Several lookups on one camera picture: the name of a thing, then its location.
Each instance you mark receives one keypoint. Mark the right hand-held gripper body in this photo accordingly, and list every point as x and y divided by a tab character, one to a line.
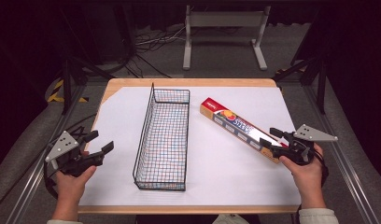
314	134

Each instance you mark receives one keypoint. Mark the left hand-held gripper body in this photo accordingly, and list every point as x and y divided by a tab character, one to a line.
61	148

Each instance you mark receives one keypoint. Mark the long red plastic wrap box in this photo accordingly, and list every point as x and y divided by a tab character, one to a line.
235	124

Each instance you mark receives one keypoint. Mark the person's left hand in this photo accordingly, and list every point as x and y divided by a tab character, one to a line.
71	186

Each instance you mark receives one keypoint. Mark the person's right hand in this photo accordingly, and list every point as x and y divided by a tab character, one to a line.
307	179

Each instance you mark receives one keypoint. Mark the black metal stand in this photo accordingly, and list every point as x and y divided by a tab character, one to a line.
67	84
319	81

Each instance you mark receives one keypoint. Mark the yellow black hazard tape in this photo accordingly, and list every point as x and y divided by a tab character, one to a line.
58	90

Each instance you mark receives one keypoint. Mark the white paper sheet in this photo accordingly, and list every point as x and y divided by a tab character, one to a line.
216	177

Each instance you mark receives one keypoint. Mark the person's light clothing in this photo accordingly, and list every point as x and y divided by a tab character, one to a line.
226	219

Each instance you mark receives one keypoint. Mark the white metal stand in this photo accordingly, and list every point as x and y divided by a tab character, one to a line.
224	19

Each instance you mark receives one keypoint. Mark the aluminium rail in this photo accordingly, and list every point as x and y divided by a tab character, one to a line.
30	186
341	155

